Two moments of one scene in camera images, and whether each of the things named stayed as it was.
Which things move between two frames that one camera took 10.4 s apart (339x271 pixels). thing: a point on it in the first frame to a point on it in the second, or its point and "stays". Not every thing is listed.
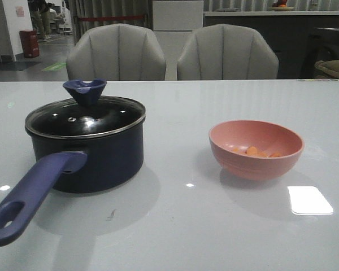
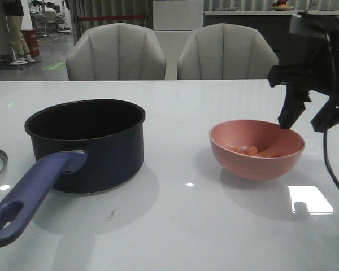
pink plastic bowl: (255, 150) stays
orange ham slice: (252, 151) stays
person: (39, 9) to (13, 9)
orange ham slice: (261, 154) stays
